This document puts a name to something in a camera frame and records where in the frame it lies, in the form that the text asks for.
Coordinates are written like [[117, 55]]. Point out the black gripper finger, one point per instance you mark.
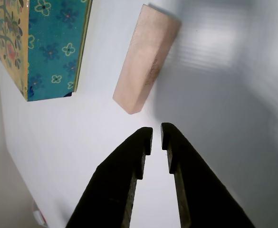
[[200, 190], [115, 190]]

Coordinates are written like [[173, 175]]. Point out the wooden Jenga block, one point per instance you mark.
[[143, 59]]

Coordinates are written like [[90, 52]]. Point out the yellow teal floral box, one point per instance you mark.
[[50, 47]]

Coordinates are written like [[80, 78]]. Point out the small red white object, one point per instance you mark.
[[39, 215]]

